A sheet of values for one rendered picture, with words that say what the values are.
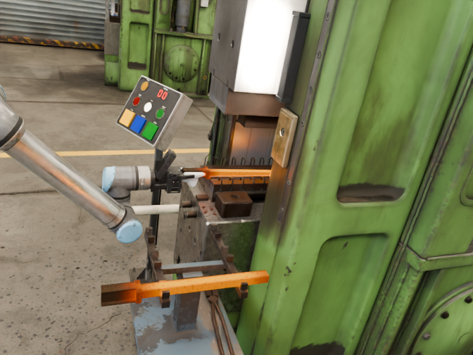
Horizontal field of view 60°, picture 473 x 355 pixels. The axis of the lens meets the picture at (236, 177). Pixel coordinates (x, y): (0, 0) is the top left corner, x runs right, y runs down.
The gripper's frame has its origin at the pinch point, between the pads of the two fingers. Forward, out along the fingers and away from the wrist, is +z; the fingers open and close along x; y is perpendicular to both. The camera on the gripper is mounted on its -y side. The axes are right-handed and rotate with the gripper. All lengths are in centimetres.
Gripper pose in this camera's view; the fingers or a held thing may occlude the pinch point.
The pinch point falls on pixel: (201, 171)
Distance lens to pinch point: 159.8
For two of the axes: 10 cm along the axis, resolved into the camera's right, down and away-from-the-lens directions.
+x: 3.4, 4.5, -8.3
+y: -1.4, 8.9, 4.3
